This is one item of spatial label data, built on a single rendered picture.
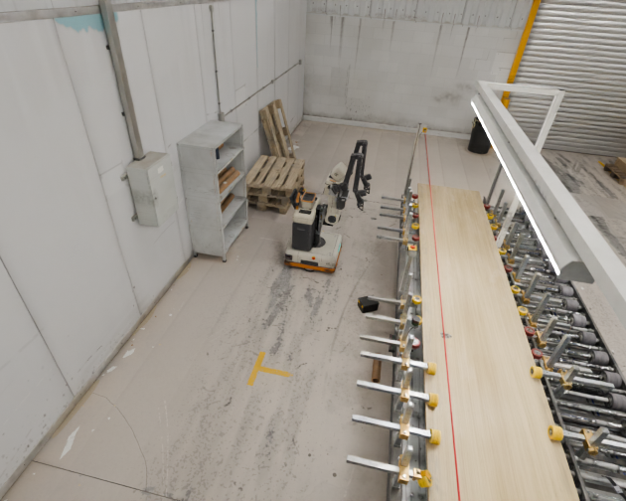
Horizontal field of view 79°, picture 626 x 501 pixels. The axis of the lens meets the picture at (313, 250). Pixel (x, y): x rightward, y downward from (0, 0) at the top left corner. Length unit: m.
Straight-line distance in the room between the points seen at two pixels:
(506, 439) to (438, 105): 8.62
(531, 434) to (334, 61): 8.97
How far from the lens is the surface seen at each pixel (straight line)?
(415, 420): 3.02
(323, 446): 3.50
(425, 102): 10.36
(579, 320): 4.03
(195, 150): 4.50
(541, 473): 2.81
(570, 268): 1.57
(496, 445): 2.78
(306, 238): 4.69
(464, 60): 10.25
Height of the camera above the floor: 3.11
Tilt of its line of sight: 36 degrees down
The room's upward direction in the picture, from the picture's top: 4 degrees clockwise
